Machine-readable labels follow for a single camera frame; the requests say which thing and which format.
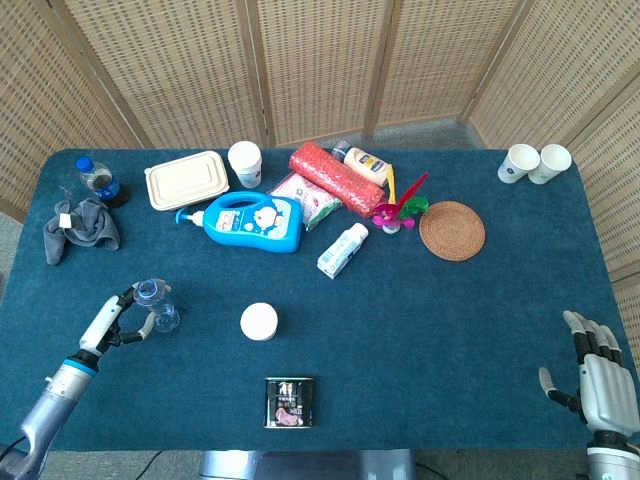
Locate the paper cup blue flower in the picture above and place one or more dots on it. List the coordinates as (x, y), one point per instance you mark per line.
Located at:
(517, 162)

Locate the paper cup green print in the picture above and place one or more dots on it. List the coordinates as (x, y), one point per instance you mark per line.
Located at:
(552, 162)

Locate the small white lotion bottle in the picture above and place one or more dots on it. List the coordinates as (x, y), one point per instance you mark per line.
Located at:
(342, 250)

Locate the grey cloth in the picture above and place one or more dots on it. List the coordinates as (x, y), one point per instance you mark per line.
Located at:
(85, 227)

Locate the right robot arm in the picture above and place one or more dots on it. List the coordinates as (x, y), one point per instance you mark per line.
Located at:
(612, 460)

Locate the clear plastic water bottle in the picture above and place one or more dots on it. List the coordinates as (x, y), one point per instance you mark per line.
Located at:
(167, 317)

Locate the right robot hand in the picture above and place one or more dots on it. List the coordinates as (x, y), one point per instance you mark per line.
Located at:
(607, 390)

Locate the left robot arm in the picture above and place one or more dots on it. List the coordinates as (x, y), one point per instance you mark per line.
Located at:
(55, 400)

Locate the cola bottle blue cap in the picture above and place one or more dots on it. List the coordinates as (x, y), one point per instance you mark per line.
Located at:
(102, 182)

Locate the pink white snack bag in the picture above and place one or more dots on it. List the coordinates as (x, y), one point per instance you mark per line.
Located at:
(312, 200)

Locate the colourful feather shuttlecock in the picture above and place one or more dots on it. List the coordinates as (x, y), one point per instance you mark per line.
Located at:
(390, 215)

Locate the round woven rattan coaster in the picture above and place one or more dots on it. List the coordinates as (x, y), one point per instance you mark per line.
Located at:
(452, 230)

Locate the blue tablecloth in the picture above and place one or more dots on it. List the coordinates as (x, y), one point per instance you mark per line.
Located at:
(425, 340)

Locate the black luncheon meat can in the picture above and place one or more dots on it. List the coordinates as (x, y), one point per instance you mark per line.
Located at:
(289, 402)

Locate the beige lunch box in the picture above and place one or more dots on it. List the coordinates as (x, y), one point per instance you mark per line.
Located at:
(185, 180)

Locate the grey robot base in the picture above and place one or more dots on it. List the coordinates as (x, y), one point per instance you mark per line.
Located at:
(305, 465)

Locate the red bubble wrap roll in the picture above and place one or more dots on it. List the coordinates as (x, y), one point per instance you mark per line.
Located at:
(335, 175)

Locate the wicker folding screen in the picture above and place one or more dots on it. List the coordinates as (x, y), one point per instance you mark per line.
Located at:
(175, 65)

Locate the cream mayonnaise bottle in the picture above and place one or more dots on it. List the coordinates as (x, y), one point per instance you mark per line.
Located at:
(367, 162)

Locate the blue detergent pump bottle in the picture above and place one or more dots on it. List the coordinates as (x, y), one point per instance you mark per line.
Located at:
(255, 222)

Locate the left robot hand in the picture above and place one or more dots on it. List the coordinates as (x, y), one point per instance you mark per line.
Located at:
(100, 325)

